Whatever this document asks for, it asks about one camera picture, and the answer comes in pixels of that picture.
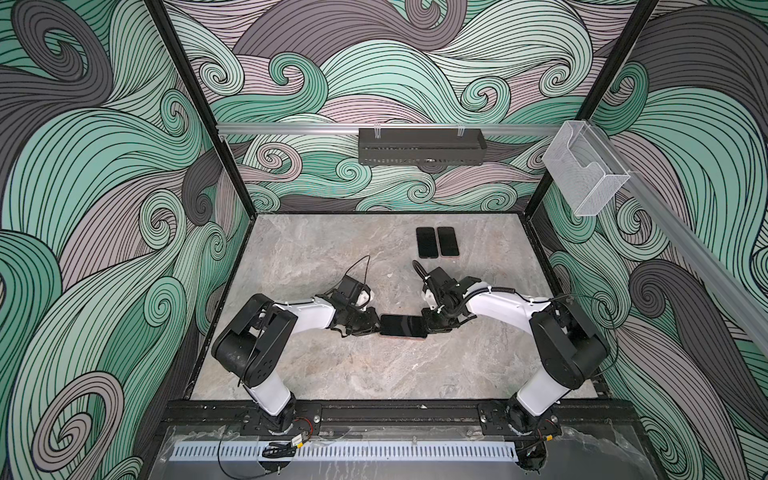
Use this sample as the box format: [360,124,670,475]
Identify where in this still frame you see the clear acrylic wall holder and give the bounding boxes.
[542,120,630,217]

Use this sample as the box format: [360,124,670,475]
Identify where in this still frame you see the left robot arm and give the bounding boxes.
[211,275,379,430]

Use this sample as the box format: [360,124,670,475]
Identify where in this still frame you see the aluminium wall rail back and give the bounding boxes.
[216,122,561,137]

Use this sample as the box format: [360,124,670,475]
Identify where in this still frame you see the aluminium wall rail right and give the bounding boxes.
[585,124,767,353]

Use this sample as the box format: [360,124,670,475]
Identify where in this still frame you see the white slotted cable duct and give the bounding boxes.
[169,441,518,462]

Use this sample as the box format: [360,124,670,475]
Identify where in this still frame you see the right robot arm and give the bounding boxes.
[412,260,610,431]

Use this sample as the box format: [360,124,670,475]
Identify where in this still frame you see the black wall tray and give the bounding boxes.
[357,127,488,166]

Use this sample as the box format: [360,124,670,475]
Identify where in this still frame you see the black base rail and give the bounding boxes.
[161,398,637,427]

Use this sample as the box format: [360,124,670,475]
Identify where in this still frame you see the aluminium wall rail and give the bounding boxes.
[585,124,767,353]
[216,122,561,137]

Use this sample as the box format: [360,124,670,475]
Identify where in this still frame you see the purple-edged black smartphone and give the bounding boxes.
[436,226,460,258]

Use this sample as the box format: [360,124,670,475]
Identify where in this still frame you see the pink phone case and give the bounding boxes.
[381,335,426,341]

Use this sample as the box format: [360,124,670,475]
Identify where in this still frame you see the black phone case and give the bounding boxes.
[416,227,439,259]

